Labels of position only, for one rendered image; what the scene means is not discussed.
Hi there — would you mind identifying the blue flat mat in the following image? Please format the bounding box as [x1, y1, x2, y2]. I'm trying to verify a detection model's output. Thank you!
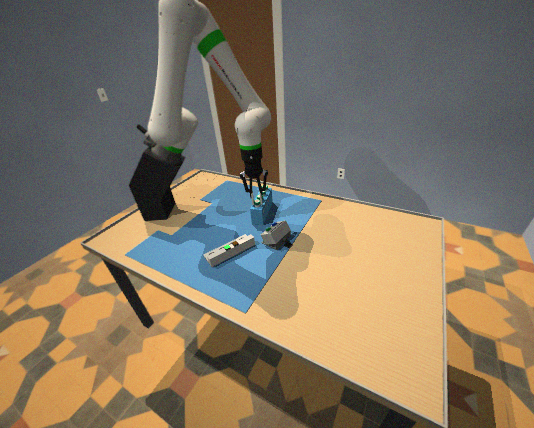
[125, 180, 322, 313]

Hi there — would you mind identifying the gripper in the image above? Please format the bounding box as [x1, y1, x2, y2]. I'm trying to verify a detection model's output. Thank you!
[240, 159, 268, 205]

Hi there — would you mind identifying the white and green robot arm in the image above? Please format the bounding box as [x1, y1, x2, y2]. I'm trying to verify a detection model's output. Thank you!
[137, 0, 271, 165]

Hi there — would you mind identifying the blue rectangular tube holder block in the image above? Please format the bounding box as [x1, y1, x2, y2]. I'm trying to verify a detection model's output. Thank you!
[250, 188, 273, 225]

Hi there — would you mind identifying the dark grey table edge trim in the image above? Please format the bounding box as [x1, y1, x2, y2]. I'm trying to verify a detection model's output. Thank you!
[80, 169, 448, 428]

